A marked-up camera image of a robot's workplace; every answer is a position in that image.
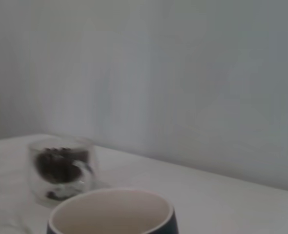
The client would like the dark blue ceramic mug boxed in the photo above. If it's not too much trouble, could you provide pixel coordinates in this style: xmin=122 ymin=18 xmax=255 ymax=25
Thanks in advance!
xmin=45 ymin=187 xmax=180 ymax=234

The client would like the pile of coffee beans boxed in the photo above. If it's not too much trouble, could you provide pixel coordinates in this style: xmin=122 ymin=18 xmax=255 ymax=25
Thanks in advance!
xmin=36 ymin=145 xmax=90 ymax=184

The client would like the clear double-walled glass cup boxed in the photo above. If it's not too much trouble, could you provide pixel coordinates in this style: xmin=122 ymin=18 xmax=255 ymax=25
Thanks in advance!
xmin=26 ymin=136 xmax=99 ymax=208

